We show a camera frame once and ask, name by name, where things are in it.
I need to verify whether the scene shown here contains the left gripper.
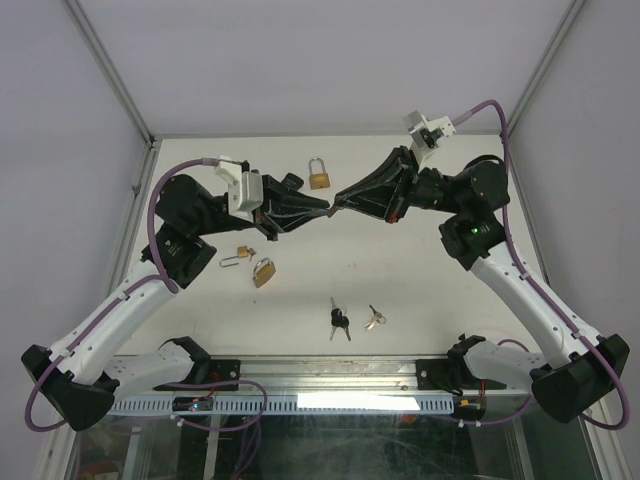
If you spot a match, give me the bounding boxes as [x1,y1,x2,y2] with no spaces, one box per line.
[194,176,332,242]

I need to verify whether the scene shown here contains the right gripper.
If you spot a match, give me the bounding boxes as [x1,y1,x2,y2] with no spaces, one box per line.
[334,146,467,225]

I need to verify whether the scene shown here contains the small brass padlock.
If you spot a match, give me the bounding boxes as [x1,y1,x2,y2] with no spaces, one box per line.
[219,246,251,268]

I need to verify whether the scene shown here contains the silver key set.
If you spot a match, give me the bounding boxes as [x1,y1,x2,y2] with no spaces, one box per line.
[364,305,387,332]
[326,204,339,218]

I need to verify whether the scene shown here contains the medium brass padlock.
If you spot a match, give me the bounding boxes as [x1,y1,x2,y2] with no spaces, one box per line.
[252,257,276,289]

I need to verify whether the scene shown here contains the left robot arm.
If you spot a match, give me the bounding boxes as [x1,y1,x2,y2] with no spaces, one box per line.
[21,174,329,432]

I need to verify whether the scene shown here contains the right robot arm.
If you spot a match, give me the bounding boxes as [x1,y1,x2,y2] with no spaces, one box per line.
[333,147,630,423]

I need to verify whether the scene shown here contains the black headed key set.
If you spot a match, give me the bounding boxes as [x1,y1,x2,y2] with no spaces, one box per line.
[329,297,352,342]

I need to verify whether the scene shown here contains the black padlock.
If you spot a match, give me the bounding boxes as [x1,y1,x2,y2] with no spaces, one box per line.
[281,172,304,191]

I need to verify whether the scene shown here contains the tall brass padlock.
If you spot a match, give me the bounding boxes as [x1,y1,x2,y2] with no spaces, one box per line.
[308,157,331,190]

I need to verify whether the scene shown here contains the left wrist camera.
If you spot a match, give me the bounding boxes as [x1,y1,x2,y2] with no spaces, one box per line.
[214,156,264,223]

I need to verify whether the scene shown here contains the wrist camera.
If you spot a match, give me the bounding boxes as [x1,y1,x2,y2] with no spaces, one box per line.
[403,110,457,168]
[214,156,264,223]

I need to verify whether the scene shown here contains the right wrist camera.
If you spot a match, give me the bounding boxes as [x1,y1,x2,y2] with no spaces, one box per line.
[403,110,457,168]

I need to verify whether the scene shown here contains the aluminium mounting rail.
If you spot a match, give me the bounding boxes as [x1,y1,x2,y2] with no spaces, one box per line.
[99,352,551,397]

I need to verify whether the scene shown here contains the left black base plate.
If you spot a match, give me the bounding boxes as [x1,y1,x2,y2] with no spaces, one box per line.
[154,357,241,391]

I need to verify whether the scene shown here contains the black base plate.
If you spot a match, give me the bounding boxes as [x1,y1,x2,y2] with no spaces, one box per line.
[415,357,506,395]
[154,357,241,391]

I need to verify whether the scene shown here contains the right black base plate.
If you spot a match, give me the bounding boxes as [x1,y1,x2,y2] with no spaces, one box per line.
[415,357,506,395]

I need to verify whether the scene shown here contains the white slotted cable duct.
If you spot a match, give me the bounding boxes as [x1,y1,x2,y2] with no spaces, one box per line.
[109,393,454,417]

